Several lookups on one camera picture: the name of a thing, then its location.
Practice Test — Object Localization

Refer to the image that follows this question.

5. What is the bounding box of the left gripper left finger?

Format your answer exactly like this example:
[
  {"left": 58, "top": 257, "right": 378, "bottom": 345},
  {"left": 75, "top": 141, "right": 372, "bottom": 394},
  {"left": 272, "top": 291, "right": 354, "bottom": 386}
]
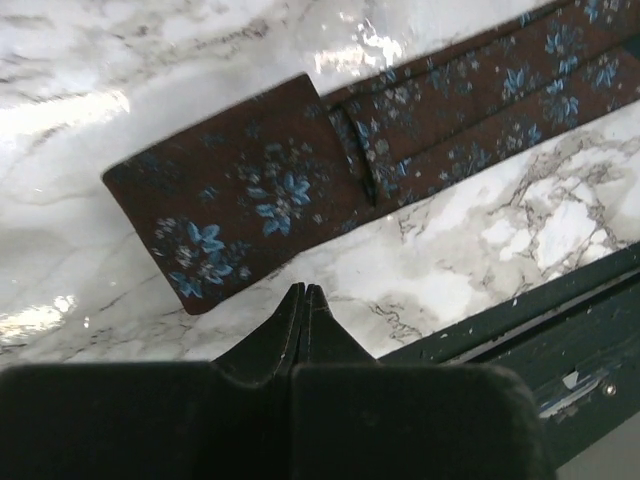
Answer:
[{"left": 1, "top": 283, "right": 305, "bottom": 479}]

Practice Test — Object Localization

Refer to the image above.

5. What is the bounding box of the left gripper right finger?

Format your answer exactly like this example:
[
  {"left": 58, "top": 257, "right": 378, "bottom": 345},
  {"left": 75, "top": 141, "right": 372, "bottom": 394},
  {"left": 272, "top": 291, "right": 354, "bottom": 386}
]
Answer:
[{"left": 292, "top": 285, "right": 550, "bottom": 479}]

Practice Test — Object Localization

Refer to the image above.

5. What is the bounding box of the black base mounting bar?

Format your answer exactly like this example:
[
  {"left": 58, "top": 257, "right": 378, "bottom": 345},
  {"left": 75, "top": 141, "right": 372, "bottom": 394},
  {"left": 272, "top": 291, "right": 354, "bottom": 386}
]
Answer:
[{"left": 380, "top": 244, "right": 639, "bottom": 467}]

